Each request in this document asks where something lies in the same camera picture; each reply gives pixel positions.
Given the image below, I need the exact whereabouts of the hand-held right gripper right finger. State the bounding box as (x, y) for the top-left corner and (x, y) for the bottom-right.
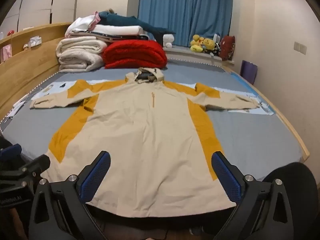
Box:
(211, 151), (294, 240)

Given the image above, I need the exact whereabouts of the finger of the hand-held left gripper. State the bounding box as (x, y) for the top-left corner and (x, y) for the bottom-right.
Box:
(15, 154), (51, 180)
(0, 144), (22, 160)

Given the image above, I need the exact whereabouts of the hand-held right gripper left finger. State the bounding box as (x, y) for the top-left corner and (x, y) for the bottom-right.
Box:
(28, 151), (111, 240)

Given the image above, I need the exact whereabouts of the beige and yellow hooded jacket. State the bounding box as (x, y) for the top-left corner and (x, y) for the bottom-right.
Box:
(29, 67), (262, 218)

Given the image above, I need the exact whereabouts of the pile of folded clothes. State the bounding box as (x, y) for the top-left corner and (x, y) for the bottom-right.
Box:
(99, 11), (177, 43)

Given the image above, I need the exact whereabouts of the black round chair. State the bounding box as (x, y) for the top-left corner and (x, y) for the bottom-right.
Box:
(262, 162), (319, 240)

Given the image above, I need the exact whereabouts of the wooden headboard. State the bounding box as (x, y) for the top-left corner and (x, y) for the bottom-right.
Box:
(0, 22), (72, 120)

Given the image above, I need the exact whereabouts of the pink bag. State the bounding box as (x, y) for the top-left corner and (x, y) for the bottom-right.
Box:
(0, 44), (13, 63)

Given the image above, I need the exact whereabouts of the purple box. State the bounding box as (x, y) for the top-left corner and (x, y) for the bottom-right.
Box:
(240, 60), (258, 85)

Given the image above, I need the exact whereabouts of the white folded quilt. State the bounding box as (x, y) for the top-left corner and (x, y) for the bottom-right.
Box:
(58, 50), (105, 73)
(56, 36), (108, 55)

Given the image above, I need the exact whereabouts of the red folded blanket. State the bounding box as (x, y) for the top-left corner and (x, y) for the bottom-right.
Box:
(103, 40), (167, 70)

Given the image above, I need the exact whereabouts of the red cushion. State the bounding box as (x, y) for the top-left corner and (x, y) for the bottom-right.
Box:
(219, 35), (236, 61)

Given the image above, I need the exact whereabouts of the yellow plush toy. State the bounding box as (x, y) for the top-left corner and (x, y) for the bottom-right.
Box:
(201, 38), (216, 52)
(190, 34), (204, 53)

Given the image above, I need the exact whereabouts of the dark striped folded cloth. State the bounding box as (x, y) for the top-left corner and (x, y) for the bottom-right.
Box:
(70, 31), (150, 42)

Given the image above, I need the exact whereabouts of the white garment with pink trim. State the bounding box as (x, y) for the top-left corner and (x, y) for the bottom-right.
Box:
(65, 15), (100, 37)

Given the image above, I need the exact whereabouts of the white folded cloth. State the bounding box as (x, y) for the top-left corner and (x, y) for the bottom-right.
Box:
(94, 25), (143, 37)

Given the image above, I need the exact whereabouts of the white wardrobe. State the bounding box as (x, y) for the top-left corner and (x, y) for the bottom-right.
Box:
(0, 0), (80, 34)

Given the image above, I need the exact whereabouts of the blue curtain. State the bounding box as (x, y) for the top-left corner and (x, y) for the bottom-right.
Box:
(138, 0), (233, 47)

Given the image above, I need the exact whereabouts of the wall switch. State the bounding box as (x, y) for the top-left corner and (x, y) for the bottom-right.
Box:
(294, 42), (307, 55)

